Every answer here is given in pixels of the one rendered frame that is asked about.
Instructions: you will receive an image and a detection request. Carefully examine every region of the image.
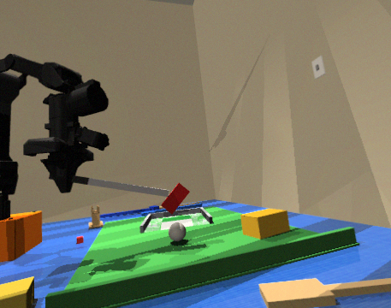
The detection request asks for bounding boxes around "green flat mat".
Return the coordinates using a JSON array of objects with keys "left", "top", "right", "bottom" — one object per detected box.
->
[{"left": 64, "top": 206, "right": 359, "bottom": 308}]

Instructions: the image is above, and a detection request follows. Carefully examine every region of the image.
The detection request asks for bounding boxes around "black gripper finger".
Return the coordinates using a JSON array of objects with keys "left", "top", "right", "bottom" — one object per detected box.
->
[
  {"left": 67, "top": 159, "right": 86, "bottom": 193},
  {"left": 40, "top": 157, "right": 76, "bottom": 193}
]

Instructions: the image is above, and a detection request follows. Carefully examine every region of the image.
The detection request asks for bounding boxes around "white golf ball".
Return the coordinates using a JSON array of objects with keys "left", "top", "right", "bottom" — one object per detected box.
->
[{"left": 169, "top": 222, "right": 187, "bottom": 241}]

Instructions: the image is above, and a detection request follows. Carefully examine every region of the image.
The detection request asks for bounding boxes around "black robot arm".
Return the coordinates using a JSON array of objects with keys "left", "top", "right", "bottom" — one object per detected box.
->
[{"left": 0, "top": 54, "right": 110, "bottom": 220}]

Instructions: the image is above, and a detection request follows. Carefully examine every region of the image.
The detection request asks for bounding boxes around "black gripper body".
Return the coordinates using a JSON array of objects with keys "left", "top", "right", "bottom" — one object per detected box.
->
[{"left": 23, "top": 117, "right": 93, "bottom": 162}]

